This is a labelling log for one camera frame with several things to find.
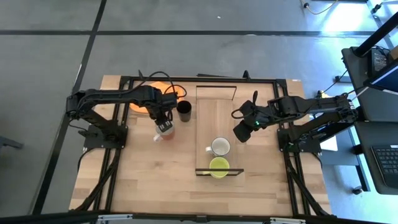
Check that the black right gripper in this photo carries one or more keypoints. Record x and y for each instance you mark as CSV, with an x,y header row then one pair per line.
x,y
253,115

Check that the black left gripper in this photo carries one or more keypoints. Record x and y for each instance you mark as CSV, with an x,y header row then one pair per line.
x,y
163,109

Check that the tall black cup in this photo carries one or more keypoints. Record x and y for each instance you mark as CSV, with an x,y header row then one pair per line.
x,y
184,113

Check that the yellow-green mug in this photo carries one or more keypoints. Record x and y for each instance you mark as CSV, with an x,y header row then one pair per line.
x,y
219,165

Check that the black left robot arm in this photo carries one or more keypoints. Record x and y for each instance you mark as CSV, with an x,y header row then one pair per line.
x,y
102,95

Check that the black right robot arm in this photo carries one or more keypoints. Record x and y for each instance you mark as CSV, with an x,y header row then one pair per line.
x,y
311,105

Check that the orange plate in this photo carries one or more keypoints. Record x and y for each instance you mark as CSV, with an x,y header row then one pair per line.
x,y
141,109

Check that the black caster wheel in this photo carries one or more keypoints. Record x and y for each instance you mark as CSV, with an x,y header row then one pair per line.
x,y
357,190

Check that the gray desk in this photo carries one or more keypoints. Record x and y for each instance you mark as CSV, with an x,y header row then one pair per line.
x,y
373,105

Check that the black keyboard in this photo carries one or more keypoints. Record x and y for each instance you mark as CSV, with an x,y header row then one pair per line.
x,y
387,165

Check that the black tilted monitor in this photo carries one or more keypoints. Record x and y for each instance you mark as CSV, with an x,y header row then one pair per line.
x,y
385,79

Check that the black power adapter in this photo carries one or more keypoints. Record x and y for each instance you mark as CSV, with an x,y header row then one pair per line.
x,y
378,62

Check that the gray chair base leg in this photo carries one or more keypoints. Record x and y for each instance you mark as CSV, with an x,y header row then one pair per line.
x,y
9,143

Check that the black slanted pole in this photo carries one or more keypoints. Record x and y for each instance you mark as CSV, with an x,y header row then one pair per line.
x,y
376,35

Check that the black table frame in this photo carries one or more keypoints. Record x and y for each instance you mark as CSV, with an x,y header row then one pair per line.
x,y
264,80

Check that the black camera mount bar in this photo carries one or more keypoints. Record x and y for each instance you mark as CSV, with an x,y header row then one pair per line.
x,y
199,219

